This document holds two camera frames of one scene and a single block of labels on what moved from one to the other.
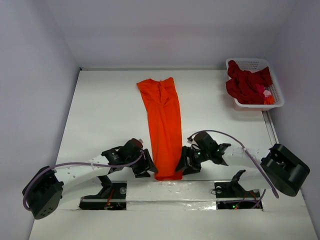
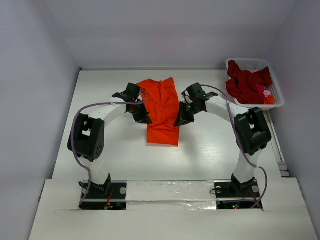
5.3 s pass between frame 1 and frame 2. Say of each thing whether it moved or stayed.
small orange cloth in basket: stayed
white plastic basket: stayed
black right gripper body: moved
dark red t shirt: stayed
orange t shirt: moved
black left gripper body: moved
